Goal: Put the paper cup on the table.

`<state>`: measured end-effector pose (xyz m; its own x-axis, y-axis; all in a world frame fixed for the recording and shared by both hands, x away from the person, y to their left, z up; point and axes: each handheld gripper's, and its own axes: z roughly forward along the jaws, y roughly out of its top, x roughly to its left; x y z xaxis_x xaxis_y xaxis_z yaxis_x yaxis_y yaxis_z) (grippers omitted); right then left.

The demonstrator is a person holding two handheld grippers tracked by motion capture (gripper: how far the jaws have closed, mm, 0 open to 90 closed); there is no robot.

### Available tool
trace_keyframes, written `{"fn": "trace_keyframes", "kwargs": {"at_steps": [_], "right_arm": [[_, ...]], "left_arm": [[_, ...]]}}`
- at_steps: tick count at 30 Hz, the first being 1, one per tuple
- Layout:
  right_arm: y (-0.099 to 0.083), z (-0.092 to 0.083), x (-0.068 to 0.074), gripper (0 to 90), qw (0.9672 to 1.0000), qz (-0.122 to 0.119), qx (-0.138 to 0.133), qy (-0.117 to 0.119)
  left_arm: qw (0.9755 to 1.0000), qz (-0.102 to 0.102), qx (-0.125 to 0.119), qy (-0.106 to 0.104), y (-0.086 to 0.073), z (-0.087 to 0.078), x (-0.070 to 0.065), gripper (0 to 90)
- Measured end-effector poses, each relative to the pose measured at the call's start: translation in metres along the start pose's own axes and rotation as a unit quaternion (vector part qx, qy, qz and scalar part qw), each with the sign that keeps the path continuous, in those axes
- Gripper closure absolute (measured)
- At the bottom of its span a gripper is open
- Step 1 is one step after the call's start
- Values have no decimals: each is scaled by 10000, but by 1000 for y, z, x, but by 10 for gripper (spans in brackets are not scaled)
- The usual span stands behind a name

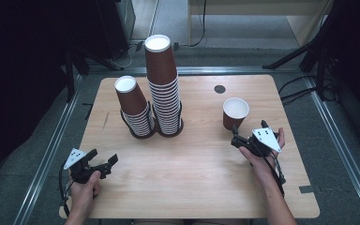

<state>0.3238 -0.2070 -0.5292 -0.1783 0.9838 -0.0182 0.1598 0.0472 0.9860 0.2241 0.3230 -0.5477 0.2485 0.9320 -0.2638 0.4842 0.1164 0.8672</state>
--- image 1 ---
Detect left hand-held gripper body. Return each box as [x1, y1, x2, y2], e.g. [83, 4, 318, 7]
[63, 147, 113, 185]

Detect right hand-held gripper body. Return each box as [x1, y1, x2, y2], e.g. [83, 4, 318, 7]
[230, 127, 282, 158]

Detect single brown paper cup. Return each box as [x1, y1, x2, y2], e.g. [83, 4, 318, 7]
[222, 97, 250, 131]

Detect black wire cup holder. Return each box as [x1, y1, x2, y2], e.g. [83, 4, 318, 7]
[119, 100, 185, 141]

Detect tall stack of brown cups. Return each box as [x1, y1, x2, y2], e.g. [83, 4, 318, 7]
[143, 34, 183, 136]

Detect person's left hand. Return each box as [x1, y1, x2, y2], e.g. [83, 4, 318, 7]
[69, 170, 102, 218]

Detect person's right hand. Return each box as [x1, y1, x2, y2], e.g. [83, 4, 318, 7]
[238, 127, 286, 186]

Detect short stack of brown cups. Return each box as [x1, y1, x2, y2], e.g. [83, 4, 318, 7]
[113, 75, 156, 138]

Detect grey tape strip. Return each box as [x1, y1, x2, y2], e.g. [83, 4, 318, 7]
[298, 185, 316, 195]

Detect black metal stand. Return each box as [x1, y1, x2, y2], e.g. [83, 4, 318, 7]
[63, 46, 91, 103]

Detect black tripod stand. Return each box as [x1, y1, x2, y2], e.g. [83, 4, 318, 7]
[262, 0, 337, 101]

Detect light wooden furniture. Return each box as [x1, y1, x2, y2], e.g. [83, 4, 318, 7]
[187, 0, 333, 48]

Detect black computer tower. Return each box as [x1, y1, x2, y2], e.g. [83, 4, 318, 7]
[94, 0, 137, 61]

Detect left hand-held gripper cable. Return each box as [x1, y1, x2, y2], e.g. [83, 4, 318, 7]
[58, 164, 73, 218]

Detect hand-held gripper cable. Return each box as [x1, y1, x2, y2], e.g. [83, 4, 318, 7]
[58, 164, 73, 218]
[262, 149, 287, 199]

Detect right hand-held gripper cable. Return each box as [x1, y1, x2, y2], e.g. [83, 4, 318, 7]
[262, 149, 287, 199]

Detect aluminium floor rail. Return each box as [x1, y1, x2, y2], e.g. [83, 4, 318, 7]
[303, 76, 360, 225]
[12, 74, 85, 225]
[87, 66, 302, 77]

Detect black floor cables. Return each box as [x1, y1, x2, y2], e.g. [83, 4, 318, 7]
[277, 74, 319, 107]

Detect white floor cable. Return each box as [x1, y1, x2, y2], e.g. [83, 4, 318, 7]
[111, 39, 144, 70]

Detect black hanging cable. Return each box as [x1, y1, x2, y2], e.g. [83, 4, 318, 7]
[181, 0, 208, 49]

